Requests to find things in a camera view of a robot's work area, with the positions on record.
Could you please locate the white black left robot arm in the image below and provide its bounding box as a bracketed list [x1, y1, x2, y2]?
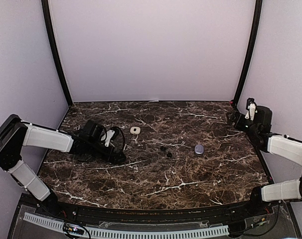
[0, 115, 126, 217]

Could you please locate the grey slotted cable duct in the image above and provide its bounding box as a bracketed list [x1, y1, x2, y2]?
[22, 212, 229, 239]

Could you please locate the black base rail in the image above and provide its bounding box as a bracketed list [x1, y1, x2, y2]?
[56, 201, 275, 223]

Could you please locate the purple earbud charging case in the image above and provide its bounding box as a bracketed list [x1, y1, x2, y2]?
[194, 144, 204, 156]

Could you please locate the white earbud charging case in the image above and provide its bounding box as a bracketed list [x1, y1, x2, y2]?
[130, 126, 141, 135]

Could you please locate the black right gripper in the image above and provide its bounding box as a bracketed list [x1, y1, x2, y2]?
[227, 111, 260, 138]

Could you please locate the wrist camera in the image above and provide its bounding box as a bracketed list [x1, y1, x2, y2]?
[102, 126, 126, 150]
[245, 98, 257, 121]

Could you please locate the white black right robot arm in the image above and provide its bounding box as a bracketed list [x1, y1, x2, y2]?
[226, 103, 302, 216]

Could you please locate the black frame post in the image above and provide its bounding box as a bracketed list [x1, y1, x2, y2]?
[41, 0, 73, 107]
[231, 0, 263, 109]

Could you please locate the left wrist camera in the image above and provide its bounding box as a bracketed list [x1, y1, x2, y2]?
[102, 126, 126, 150]

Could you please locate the black frame post right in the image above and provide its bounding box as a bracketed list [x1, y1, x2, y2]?
[231, 0, 263, 109]

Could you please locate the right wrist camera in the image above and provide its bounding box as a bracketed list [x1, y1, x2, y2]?
[245, 98, 257, 121]

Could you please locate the black frame post left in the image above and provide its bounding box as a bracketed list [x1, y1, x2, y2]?
[41, 0, 73, 107]

